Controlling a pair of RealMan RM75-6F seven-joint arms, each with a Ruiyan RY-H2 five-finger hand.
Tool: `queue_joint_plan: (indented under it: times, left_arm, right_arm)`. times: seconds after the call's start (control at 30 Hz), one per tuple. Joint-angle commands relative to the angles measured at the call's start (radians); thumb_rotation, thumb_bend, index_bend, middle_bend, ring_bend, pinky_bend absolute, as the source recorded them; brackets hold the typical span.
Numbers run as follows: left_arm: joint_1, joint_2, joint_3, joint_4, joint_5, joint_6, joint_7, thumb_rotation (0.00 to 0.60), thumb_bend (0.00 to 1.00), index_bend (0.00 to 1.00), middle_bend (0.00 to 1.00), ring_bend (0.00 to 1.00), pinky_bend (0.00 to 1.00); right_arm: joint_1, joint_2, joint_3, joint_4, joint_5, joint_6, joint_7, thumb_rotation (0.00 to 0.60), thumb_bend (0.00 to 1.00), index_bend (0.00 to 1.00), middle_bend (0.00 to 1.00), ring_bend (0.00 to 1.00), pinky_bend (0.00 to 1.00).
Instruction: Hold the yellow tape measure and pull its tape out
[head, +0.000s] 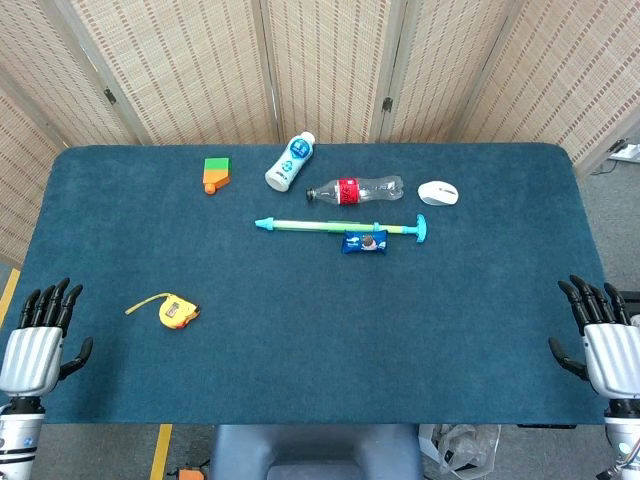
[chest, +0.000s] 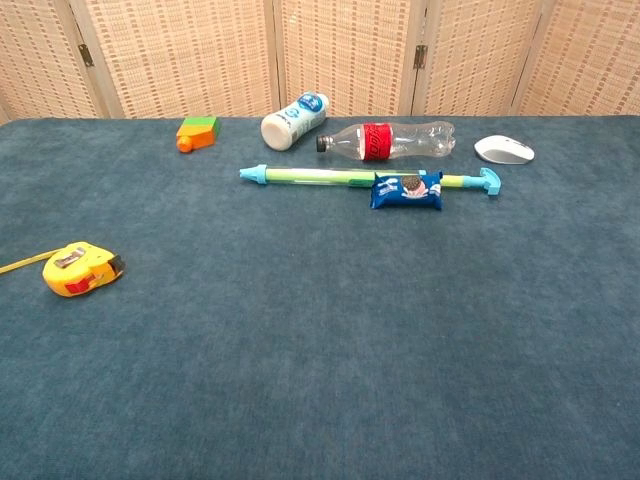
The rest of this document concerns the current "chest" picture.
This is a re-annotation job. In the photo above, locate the yellow tape measure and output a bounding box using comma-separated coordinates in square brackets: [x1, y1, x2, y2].
[0, 241, 126, 299]

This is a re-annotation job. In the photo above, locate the green blue toy water pump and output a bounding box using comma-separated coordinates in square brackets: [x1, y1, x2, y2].
[238, 163, 501, 198]

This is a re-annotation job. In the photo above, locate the blue table cloth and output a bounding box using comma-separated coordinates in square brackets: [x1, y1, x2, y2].
[0, 115, 640, 480]

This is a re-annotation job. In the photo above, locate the blue cookie packet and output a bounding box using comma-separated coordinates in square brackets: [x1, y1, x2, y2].
[369, 170, 445, 212]

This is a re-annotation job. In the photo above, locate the white milk bottle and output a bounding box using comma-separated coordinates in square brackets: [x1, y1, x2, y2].
[260, 91, 331, 152]

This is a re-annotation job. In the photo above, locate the clear red-label soda bottle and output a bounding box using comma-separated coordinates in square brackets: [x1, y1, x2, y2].
[315, 120, 457, 162]

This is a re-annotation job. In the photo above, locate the green orange block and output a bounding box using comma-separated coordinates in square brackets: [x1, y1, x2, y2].
[175, 115, 224, 154]

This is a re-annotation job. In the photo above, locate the white computer mouse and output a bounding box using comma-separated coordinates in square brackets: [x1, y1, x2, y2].
[473, 134, 536, 165]

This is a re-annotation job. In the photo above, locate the woven folding screen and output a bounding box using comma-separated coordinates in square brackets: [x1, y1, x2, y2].
[0, 0, 640, 126]

